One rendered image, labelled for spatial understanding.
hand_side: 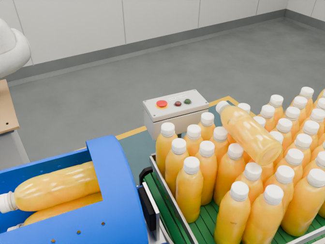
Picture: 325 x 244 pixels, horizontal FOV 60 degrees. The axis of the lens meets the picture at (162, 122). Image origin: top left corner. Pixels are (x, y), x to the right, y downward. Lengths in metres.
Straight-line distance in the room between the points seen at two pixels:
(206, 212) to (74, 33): 2.97
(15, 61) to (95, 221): 0.81
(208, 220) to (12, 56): 0.89
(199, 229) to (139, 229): 0.33
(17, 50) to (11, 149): 0.38
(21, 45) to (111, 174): 0.78
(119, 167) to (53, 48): 3.07
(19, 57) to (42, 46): 2.32
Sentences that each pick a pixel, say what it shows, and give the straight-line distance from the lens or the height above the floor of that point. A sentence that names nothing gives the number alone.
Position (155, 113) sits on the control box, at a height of 1.10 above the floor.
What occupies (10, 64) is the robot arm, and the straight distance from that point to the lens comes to 1.20.
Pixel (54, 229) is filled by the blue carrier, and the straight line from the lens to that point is 0.54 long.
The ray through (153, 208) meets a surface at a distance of 0.71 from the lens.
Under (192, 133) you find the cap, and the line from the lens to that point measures 0.79.
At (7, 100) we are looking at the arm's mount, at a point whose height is 1.01.
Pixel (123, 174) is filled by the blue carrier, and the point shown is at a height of 1.22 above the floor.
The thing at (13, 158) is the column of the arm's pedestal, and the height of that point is 0.84.
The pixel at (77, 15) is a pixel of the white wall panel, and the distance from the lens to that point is 3.51.
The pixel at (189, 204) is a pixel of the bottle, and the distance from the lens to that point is 0.78.
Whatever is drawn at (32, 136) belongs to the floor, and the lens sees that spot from 2.72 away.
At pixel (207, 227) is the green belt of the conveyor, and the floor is 0.90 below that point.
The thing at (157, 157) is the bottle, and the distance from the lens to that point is 0.86.
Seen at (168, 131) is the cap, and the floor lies 1.11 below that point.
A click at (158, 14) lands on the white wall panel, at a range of 3.92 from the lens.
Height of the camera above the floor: 1.63
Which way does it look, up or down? 38 degrees down
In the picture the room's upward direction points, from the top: straight up
